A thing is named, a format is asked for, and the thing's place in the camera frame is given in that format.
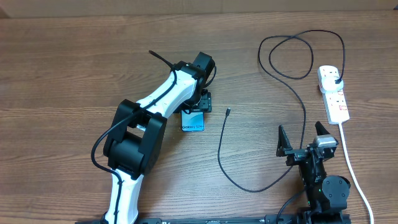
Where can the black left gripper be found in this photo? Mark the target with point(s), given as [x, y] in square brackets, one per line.
[205, 104]

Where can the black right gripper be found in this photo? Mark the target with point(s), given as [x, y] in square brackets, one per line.
[294, 155]

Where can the blue Galaxy smartphone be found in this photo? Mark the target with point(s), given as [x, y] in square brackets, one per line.
[193, 122]

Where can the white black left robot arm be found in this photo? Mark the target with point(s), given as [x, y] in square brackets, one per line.
[129, 149]

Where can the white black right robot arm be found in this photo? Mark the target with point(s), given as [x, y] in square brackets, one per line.
[326, 194]

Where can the white charger plug adapter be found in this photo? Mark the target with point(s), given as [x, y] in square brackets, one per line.
[329, 85]

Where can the white power strip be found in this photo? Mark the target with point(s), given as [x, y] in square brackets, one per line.
[335, 103]

